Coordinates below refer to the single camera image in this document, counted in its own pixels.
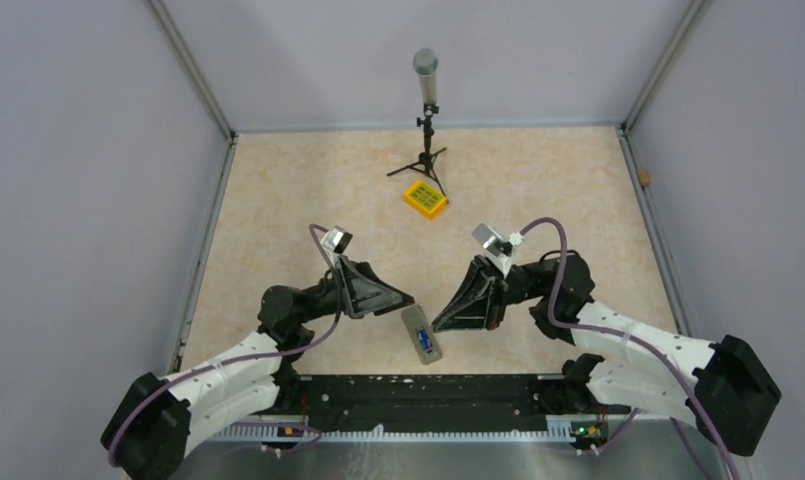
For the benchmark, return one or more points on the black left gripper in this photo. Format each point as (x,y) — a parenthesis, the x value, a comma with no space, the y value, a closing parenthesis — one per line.
(363,292)

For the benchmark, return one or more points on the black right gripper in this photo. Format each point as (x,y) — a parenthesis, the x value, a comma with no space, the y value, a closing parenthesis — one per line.
(479,303)

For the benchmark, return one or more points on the white remote control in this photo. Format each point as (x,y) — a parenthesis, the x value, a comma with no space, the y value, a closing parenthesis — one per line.
(414,318)

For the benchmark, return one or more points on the blue AAA battery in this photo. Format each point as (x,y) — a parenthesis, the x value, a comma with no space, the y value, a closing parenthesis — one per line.
(433,349)

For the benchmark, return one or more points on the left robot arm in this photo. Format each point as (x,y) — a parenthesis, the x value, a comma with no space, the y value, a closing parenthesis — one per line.
(162,419)

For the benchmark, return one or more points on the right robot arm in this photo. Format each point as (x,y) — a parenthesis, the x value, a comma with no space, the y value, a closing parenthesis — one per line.
(721,388)

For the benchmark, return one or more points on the yellow box with green grid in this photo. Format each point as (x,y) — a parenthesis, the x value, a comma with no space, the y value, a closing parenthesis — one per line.
(425,199)

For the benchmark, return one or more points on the microphone on black tripod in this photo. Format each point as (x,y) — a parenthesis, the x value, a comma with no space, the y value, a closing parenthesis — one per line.
(425,65)

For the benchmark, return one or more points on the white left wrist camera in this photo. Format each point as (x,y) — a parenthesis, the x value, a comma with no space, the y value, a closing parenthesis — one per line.
(336,240)

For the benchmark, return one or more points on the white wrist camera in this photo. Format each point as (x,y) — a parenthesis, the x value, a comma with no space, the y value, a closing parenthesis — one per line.
(498,249)
(336,240)

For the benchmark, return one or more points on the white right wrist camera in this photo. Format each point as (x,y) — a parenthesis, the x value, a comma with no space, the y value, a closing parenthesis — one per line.
(498,249)

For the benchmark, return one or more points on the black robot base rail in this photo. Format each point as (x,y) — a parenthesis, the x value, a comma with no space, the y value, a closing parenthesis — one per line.
(478,403)

